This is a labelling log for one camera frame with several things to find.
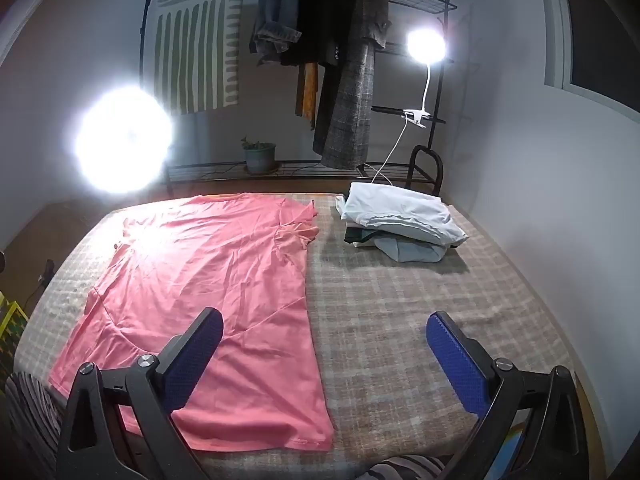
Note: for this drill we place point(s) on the denim jacket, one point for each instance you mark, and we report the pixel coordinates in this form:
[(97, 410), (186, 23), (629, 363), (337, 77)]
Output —
[(275, 10)]

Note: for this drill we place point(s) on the potted plant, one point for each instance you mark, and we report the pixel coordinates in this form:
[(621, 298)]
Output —
[(260, 157)]

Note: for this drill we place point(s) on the beige plaid blanket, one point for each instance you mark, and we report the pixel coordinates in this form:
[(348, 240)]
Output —
[(400, 300)]

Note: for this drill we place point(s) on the yellow crate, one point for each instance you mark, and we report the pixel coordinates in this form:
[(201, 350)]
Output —
[(12, 325)]

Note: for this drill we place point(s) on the dark green folded garment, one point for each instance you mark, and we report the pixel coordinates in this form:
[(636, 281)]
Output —
[(357, 235)]

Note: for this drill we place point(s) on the window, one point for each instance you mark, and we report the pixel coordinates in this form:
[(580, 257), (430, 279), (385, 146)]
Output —
[(600, 35)]

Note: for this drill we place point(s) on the black jacket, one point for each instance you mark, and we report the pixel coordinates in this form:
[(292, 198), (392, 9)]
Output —
[(320, 10)]

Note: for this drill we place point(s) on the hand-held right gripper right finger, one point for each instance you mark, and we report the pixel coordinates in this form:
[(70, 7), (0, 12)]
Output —
[(457, 360)]

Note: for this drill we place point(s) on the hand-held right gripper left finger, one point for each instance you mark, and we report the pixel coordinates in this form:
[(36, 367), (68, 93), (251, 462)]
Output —
[(195, 355)]

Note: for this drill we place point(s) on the green striped wall hanging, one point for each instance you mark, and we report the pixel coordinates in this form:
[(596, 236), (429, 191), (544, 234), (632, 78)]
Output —
[(195, 50)]

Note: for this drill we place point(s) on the stack of folded white clothes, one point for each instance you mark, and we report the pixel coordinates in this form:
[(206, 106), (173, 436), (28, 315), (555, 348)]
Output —
[(400, 210)]

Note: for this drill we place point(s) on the pale blue folded garment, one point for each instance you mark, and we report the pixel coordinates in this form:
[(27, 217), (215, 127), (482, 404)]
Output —
[(410, 250)]

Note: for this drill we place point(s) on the pink t-shirt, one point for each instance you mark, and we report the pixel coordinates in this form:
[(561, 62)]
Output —
[(225, 270)]

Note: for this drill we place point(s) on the white clip-on lamp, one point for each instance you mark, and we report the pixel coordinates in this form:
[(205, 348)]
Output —
[(426, 45)]

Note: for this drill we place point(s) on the black metal clothes rack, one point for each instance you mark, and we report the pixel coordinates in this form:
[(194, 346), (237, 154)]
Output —
[(300, 165)]

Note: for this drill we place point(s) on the black floor plug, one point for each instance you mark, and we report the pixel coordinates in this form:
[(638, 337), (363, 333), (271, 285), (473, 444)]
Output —
[(46, 270)]

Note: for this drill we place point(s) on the black curved metal rail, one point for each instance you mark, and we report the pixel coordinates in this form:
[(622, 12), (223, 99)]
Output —
[(440, 165)]

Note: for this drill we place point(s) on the orange garment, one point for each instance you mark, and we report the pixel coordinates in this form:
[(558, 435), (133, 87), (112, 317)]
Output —
[(307, 90)]

